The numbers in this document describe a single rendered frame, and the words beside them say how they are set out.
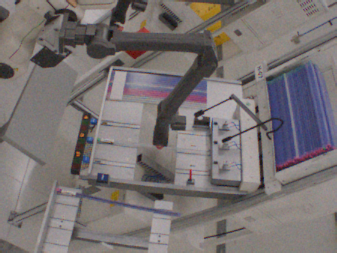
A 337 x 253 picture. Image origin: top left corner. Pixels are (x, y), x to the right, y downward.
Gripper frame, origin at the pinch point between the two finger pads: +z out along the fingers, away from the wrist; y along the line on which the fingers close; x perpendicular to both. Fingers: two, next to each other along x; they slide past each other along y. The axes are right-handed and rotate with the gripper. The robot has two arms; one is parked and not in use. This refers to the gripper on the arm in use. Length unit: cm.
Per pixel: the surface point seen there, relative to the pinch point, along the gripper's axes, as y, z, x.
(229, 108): 29.6, 1.3, -33.3
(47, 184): 7, 65, 66
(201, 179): -14.2, 1.2, -20.2
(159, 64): 124, 67, 6
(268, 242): 20, 149, -100
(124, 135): 4.5, 1.0, 16.7
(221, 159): -6.3, -4.7, -27.8
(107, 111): 17.7, 1.0, 27.3
